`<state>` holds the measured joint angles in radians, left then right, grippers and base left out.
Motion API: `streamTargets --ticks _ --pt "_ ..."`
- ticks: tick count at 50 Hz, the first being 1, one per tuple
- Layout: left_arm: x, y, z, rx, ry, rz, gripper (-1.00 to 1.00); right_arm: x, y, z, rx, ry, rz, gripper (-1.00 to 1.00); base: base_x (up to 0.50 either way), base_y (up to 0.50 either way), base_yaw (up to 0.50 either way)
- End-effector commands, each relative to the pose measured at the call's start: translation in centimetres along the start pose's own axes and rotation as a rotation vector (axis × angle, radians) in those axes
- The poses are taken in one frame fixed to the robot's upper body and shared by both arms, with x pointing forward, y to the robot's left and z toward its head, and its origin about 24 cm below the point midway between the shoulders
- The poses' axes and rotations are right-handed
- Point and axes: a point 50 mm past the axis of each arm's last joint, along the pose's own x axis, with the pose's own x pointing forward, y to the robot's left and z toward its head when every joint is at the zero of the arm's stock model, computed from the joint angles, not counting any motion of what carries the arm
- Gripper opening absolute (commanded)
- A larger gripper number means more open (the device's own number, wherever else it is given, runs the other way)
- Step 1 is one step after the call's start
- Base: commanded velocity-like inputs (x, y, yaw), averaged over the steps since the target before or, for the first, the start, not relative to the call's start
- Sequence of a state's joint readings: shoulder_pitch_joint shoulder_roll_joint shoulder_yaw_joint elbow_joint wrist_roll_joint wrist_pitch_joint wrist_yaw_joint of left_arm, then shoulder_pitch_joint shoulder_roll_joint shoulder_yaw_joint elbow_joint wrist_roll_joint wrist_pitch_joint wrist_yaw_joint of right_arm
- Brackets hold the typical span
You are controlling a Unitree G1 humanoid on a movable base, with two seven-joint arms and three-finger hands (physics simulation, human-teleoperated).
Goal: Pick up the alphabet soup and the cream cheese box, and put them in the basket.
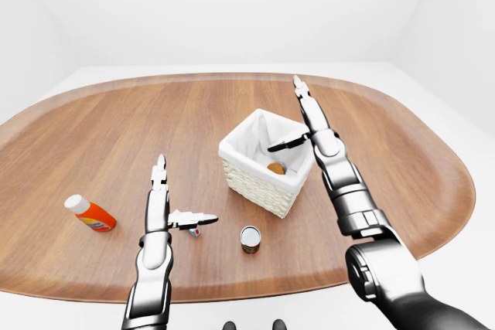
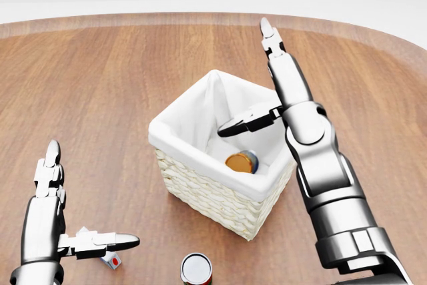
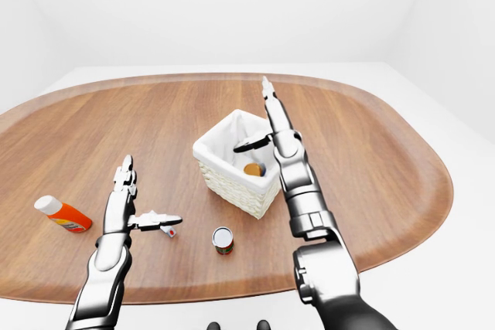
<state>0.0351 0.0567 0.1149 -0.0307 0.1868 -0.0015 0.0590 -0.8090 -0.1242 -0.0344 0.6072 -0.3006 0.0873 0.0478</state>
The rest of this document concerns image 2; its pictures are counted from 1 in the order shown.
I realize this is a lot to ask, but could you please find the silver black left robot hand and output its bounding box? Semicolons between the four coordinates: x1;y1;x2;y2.
19;139;141;266

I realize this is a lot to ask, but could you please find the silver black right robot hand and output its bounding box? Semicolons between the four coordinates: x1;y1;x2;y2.
217;17;316;138

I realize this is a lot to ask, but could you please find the small white box, red dot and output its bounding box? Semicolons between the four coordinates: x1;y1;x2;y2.
75;226;123;271

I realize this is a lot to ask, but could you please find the white-lined wicker basket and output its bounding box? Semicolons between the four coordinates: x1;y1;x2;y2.
147;69;298;242

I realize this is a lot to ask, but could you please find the tin with orange lid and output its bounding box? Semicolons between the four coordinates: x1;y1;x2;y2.
224;150;260;176

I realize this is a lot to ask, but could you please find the red tin with silver lid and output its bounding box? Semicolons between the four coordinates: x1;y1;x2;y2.
180;252;214;285

